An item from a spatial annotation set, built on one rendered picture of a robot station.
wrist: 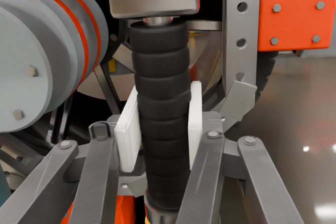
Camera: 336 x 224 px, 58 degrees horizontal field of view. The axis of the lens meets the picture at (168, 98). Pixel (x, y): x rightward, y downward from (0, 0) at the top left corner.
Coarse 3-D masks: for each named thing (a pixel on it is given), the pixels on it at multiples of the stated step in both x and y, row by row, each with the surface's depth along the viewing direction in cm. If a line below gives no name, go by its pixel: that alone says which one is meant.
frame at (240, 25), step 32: (224, 0) 41; (256, 0) 36; (224, 32) 40; (256, 32) 38; (224, 64) 42; (224, 96) 42; (224, 128) 44; (0, 160) 50; (32, 160) 54; (128, 192) 50
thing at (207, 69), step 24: (96, 0) 52; (216, 0) 61; (120, 24) 50; (192, 24) 49; (216, 24) 48; (120, 48) 51; (216, 48) 53; (96, 72) 53; (192, 72) 69; (216, 72) 49; (72, 96) 56; (48, 120) 63; (72, 120) 66; (96, 120) 68; (48, 144) 58
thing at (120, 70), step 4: (176, 16) 67; (112, 36) 65; (116, 36) 65; (128, 40) 70; (116, 64) 72; (120, 64) 72; (108, 68) 73; (116, 68) 73; (120, 68) 73; (124, 68) 73; (108, 72) 73; (112, 72) 73; (116, 72) 73; (120, 72) 73; (124, 72) 73; (128, 72) 73; (132, 72) 73
